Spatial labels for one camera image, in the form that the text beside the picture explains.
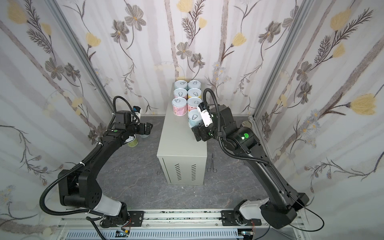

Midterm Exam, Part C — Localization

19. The pink can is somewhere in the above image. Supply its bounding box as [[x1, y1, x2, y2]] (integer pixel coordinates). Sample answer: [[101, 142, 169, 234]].
[[187, 97, 202, 112], [172, 98, 188, 117], [173, 88, 188, 100]]

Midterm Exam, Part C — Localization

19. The yellow label can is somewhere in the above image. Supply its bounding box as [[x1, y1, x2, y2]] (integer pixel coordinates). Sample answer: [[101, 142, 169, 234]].
[[188, 88, 202, 99]]

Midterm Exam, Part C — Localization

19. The teal coconut can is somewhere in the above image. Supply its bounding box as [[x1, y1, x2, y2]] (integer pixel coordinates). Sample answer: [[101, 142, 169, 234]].
[[188, 80, 202, 90], [174, 80, 189, 90]]

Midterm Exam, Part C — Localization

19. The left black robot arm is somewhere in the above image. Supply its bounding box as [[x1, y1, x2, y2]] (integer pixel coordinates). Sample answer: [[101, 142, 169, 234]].
[[39, 96, 153, 228]]

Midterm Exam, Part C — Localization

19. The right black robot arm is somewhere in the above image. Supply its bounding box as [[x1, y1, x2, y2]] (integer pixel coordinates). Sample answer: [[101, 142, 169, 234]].
[[192, 88, 309, 229]]

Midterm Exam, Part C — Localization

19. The green label can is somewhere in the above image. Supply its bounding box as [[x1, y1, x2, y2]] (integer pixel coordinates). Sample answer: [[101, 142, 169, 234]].
[[128, 136, 139, 148]]

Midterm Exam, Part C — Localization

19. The grey metal cabinet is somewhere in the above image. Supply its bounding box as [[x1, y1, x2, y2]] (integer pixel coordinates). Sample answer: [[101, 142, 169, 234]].
[[157, 85, 208, 186]]

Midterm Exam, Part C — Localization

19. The metal scissors right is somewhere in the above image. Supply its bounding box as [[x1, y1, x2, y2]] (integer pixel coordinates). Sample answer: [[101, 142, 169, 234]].
[[207, 154, 218, 173]]

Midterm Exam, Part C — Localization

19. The dark open tin can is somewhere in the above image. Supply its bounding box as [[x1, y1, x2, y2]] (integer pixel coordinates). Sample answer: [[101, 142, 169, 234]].
[[241, 121, 252, 129]]

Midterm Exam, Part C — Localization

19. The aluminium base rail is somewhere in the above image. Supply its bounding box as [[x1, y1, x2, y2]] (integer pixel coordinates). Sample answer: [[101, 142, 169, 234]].
[[55, 119, 310, 240]]

